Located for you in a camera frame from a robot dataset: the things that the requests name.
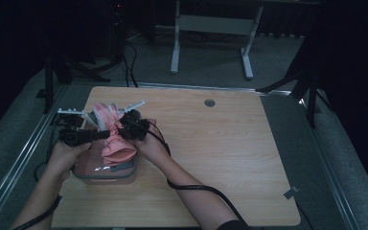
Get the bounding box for dark equipment tower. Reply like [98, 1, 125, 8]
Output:
[109, 0, 128, 61]

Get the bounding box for dark curtain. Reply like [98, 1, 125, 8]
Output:
[258, 0, 320, 38]

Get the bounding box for person's right hand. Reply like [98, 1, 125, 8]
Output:
[135, 119, 171, 164]

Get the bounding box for pink translucent storage bin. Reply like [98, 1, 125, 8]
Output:
[71, 109, 139, 186]

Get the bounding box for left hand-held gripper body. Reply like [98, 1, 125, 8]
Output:
[57, 108, 92, 148]

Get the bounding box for person's left hand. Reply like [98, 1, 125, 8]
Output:
[46, 140, 92, 181]

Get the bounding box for pink and grey ski glove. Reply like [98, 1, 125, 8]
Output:
[92, 102, 138, 166]
[83, 109, 109, 132]

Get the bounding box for black tripod stand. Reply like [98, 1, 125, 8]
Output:
[42, 52, 111, 114]
[257, 68, 334, 128]

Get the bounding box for metal floor rail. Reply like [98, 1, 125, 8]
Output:
[73, 80, 291, 97]
[295, 97, 363, 230]
[0, 85, 70, 224]

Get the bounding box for white desk frame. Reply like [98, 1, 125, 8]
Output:
[170, 0, 265, 81]

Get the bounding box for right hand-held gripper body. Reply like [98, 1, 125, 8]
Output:
[118, 101, 150, 141]

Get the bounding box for black floor cables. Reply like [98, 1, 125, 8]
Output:
[121, 41, 140, 88]

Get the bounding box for black sleeve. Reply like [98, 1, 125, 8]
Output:
[217, 219, 250, 230]

